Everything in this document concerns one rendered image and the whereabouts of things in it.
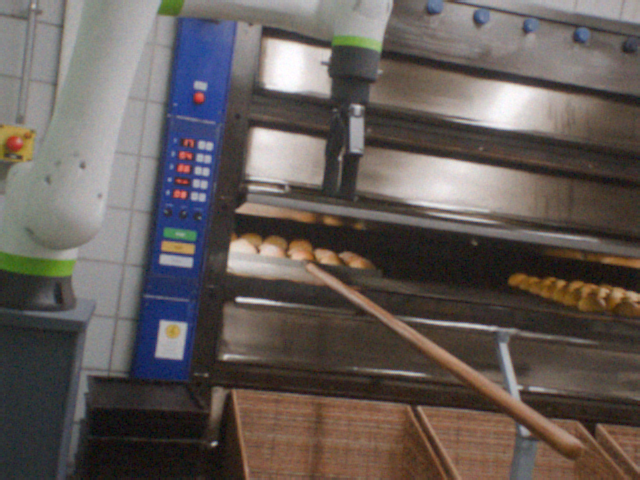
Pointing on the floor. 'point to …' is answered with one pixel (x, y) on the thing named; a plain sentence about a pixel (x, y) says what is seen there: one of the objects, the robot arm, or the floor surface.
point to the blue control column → (194, 35)
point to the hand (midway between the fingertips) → (337, 191)
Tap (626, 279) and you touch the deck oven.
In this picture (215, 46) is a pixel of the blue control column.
